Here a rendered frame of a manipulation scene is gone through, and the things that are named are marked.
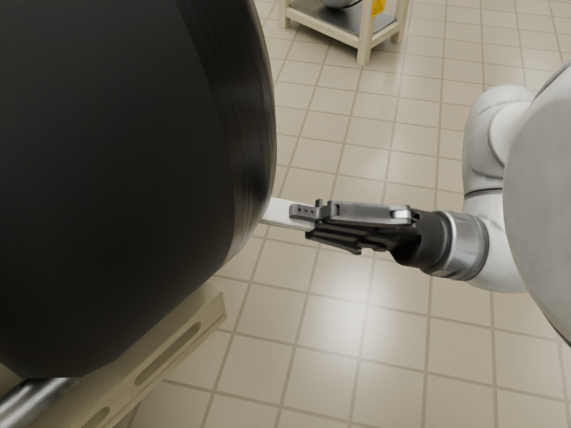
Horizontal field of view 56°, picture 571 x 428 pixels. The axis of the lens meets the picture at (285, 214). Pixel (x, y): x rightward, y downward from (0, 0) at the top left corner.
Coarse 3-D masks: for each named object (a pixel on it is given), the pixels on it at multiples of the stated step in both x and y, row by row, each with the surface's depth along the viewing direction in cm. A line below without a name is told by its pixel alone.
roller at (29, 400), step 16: (32, 384) 61; (48, 384) 62; (64, 384) 62; (0, 400) 60; (16, 400) 60; (32, 400) 60; (48, 400) 62; (0, 416) 59; (16, 416) 59; (32, 416) 61
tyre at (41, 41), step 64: (0, 0) 29; (64, 0) 31; (128, 0) 33; (192, 0) 36; (0, 64) 29; (64, 64) 31; (128, 64) 34; (192, 64) 37; (256, 64) 42; (0, 128) 29; (64, 128) 31; (128, 128) 34; (192, 128) 38; (256, 128) 43; (0, 192) 30; (64, 192) 32; (128, 192) 36; (192, 192) 40; (256, 192) 48; (0, 256) 32; (64, 256) 34; (128, 256) 38; (192, 256) 45; (0, 320) 36; (64, 320) 37; (128, 320) 43
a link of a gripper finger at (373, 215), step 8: (328, 200) 62; (336, 200) 62; (344, 208) 62; (352, 208) 62; (360, 208) 62; (368, 208) 62; (376, 208) 62; (384, 208) 63; (392, 208) 63; (400, 208) 62; (408, 208) 62; (328, 216) 61; (336, 216) 61; (344, 216) 61; (352, 216) 62; (360, 216) 62; (368, 216) 62; (376, 216) 62; (384, 216) 62; (352, 224) 62; (360, 224) 62; (368, 224) 62; (376, 224) 62; (384, 224) 62; (392, 224) 62; (400, 224) 62; (408, 224) 62
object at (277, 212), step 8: (272, 200) 62; (280, 200) 63; (288, 200) 63; (272, 208) 62; (280, 208) 62; (288, 208) 63; (264, 216) 61; (272, 216) 62; (280, 216) 62; (288, 216) 62; (280, 224) 62; (288, 224) 62; (296, 224) 62; (304, 224) 63; (312, 224) 63
